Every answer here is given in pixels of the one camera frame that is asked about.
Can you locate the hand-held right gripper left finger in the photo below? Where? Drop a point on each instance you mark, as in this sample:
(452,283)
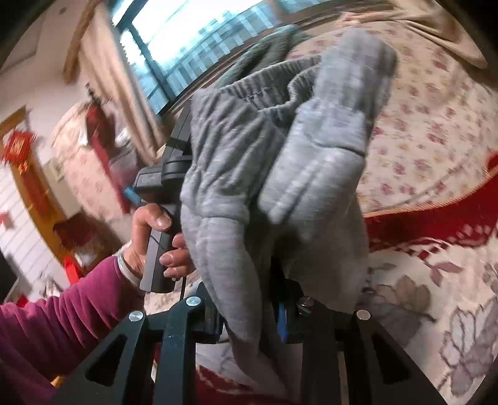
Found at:
(175,350)

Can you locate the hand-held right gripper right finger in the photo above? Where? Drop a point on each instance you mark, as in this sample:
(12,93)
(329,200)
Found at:
(283,323)

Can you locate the grey pants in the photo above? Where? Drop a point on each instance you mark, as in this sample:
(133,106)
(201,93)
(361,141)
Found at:
(249,163)

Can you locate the person's left forearm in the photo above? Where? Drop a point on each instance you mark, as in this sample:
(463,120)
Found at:
(58,331)

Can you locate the person's left hand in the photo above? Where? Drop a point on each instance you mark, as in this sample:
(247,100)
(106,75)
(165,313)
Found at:
(146,220)

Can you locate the beige curtain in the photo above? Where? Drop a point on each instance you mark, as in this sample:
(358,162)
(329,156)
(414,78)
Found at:
(116,78)

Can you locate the window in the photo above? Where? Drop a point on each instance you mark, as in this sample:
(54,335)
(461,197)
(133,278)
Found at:
(202,35)

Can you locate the green knitted cardigan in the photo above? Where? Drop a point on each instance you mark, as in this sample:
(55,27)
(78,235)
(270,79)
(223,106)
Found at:
(264,50)

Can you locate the red and cream floral blanket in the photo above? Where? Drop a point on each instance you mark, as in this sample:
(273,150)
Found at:
(428,237)

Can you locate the cream floral bed sheet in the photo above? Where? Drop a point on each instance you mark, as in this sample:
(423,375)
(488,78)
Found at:
(420,128)

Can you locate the tan quilt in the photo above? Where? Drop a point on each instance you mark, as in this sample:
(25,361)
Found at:
(424,27)

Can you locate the wooden door frame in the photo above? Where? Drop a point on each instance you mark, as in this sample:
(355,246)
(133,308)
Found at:
(37,194)

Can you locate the red knot wall ornament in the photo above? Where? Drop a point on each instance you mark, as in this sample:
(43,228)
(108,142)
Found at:
(17,150)

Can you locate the black wall television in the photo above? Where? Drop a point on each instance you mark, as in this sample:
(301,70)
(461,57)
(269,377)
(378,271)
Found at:
(7,276)

